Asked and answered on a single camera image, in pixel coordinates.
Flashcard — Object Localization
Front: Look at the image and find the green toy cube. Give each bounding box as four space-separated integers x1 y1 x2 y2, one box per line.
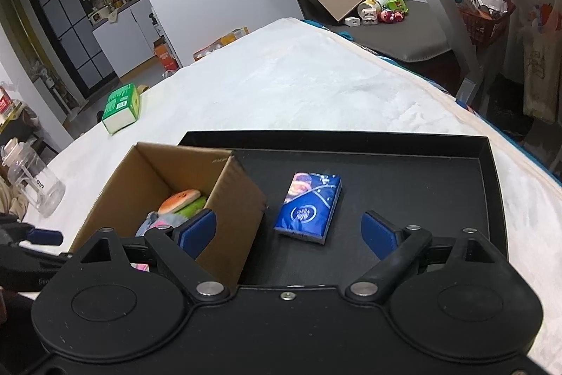
387 0 409 14

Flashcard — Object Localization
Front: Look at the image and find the cream tote bag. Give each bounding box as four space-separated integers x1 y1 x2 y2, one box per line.
521 0 561 124

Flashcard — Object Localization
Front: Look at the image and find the grey bench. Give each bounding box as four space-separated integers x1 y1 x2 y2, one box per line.
307 0 453 64

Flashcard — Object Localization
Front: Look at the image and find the red basket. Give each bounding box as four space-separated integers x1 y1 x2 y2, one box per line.
458 0 516 49

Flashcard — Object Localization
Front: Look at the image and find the blue tissue packet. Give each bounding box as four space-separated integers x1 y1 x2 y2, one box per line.
273 171 342 245

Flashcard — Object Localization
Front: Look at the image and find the white cabinet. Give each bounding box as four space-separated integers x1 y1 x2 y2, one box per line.
93 0 160 77

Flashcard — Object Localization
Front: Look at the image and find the clear glass jar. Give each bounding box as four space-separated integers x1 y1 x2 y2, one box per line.
1 138 66 218

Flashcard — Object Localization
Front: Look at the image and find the white round container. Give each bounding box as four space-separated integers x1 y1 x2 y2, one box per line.
356 0 390 20

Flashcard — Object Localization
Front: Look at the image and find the orange bag on floor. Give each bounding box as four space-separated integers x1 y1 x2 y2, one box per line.
194 27 250 61

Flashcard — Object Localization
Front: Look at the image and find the pink toy on bench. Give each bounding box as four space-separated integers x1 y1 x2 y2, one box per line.
379 8 404 24

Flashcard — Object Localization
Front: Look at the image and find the plush hamburger toy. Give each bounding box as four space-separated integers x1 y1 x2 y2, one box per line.
158 189 207 218

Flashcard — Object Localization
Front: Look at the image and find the black shallow tray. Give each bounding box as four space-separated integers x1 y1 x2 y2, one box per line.
182 130 508 286

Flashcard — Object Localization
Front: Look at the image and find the brown cardboard box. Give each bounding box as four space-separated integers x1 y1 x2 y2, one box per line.
71 143 266 287

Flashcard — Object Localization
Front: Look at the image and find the green tissue pack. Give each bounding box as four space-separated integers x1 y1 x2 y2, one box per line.
101 84 140 135

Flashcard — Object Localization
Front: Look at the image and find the orange box on floor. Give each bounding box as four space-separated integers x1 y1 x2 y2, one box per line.
153 36 180 71

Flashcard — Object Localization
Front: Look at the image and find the grey pink plush toy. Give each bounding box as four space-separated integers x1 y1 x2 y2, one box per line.
135 211 188 237

